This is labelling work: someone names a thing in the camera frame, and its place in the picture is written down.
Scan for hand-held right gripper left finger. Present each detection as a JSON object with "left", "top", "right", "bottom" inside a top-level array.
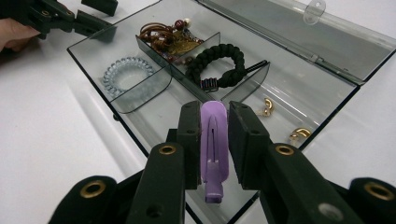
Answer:
[{"left": 176, "top": 100, "right": 204, "bottom": 190}]

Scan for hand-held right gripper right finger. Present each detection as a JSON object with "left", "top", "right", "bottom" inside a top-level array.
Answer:
[{"left": 228, "top": 100, "right": 275, "bottom": 191}]

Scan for purple hair clip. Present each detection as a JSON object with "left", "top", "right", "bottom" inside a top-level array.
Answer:
[{"left": 200, "top": 100, "right": 231, "bottom": 204}]

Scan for small gold earring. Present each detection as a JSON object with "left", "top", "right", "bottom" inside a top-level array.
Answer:
[
  {"left": 256, "top": 97, "right": 276, "bottom": 118},
  {"left": 289, "top": 126, "right": 312, "bottom": 141}
]

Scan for clear coil hair tie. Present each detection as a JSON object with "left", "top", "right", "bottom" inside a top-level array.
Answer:
[{"left": 102, "top": 56, "right": 156, "bottom": 98}]

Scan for black braided bracelet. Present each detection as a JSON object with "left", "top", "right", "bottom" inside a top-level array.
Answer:
[{"left": 185, "top": 43, "right": 269, "bottom": 93}]

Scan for clear grey compartment box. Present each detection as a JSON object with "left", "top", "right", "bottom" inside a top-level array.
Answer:
[{"left": 66, "top": 0, "right": 396, "bottom": 224}]

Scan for white table sheet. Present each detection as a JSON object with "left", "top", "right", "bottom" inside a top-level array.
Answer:
[{"left": 0, "top": 0, "right": 396, "bottom": 224}]

